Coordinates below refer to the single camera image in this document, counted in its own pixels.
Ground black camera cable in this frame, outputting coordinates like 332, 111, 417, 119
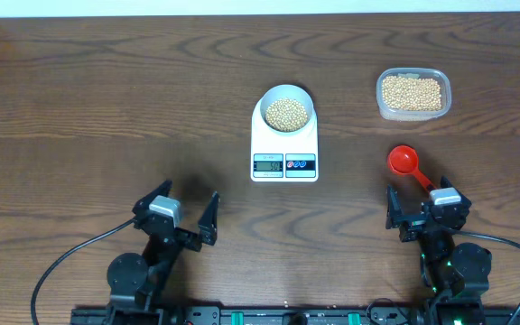
444, 225, 520, 325
30, 218, 137, 325

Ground red plastic scoop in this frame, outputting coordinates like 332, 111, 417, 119
387, 144, 436, 192

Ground white digital kitchen scale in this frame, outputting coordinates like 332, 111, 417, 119
250, 101, 319, 182

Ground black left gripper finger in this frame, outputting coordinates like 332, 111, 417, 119
132, 180, 172, 215
198, 191, 220, 246

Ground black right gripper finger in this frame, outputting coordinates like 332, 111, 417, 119
385, 185, 404, 229
440, 176, 471, 209

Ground black left camera cable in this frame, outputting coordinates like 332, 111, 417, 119
30, 218, 137, 325

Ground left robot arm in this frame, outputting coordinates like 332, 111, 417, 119
102, 180, 220, 325

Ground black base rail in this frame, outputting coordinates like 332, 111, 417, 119
69, 292, 520, 325

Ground clear plastic container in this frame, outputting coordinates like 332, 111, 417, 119
376, 68, 452, 122

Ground grey-green plastic bowl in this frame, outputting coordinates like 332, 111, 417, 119
258, 84, 316, 135

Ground black right camera cable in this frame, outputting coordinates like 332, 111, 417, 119
444, 225, 520, 325

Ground pile of soybeans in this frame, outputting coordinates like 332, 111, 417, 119
381, 76, 441, 111

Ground soybeans in bowl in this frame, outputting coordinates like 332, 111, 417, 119
265, 97, 309, 133

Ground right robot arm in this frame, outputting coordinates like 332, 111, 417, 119
385, 177, 492, 325

